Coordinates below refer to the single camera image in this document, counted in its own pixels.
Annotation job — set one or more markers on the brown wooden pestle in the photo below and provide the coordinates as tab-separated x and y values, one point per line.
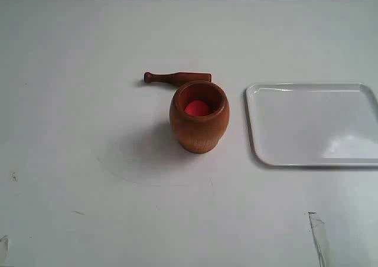
176	79

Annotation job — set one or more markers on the wooden mortar cup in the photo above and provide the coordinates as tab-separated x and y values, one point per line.
199	134

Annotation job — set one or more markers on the red ball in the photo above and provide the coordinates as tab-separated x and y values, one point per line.
197	108

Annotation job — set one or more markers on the white rectangular tray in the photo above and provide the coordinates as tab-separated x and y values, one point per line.
313	124

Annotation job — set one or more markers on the clear tape strip right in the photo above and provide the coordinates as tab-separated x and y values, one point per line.
320	239

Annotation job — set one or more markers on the clear tape piece left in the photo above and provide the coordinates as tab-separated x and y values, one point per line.
4	244

